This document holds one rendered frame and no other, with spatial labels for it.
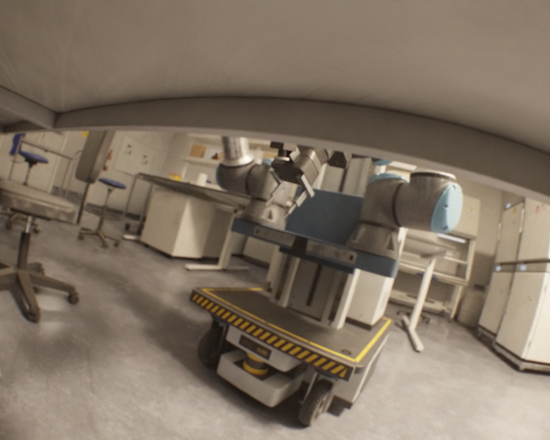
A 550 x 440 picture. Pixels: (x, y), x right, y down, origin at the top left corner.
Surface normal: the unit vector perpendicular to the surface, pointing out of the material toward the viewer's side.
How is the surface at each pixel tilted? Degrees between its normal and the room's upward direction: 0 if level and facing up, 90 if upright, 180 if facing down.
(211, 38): 180
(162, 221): 90
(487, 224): 90
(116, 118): 90
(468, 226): 82
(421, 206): 109
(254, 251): 90
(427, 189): 99
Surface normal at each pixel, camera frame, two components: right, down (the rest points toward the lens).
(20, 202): 0.77, 0.18
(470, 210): -0.32, -0.30
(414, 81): -0.28, 0.96
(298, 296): -0.51, -0.20
